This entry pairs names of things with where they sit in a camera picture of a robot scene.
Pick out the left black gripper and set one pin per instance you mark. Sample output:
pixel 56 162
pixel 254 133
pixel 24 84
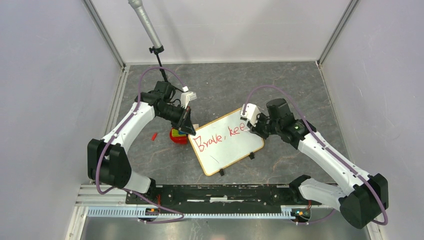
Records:
pixel 184 122

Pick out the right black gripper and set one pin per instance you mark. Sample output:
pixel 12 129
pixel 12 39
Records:
pixel 256 129

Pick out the yellow framed whiteboard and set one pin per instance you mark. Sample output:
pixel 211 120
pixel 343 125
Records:
pixel 222 142

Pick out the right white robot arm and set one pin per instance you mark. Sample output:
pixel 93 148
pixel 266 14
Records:
pixel 360 197

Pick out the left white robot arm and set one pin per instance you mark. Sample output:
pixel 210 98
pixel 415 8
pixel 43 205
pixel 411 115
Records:
pixel 107 160

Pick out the blue toy brick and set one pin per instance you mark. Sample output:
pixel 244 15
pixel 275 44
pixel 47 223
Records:
pixel 182 132

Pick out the green toy brick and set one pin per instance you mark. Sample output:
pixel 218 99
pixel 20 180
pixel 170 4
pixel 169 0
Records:
pixel 174 133

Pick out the red toy plate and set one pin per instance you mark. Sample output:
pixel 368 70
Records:
pixel 181 139

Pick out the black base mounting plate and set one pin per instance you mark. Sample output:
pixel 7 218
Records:
pixel 226 198

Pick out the silver microphone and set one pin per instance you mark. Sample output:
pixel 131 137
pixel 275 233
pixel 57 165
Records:
pixel 141 13

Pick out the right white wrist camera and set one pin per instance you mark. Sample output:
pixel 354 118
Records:
pixel 249 113

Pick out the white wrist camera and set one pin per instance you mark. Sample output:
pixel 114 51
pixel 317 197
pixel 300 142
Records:
pixel 187 96
pixel 249 113

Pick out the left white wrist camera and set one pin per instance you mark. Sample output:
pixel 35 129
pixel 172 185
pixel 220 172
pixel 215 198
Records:
pixel 187 96

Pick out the slotted cable duct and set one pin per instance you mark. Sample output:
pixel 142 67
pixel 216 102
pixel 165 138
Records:
pixel 142 212

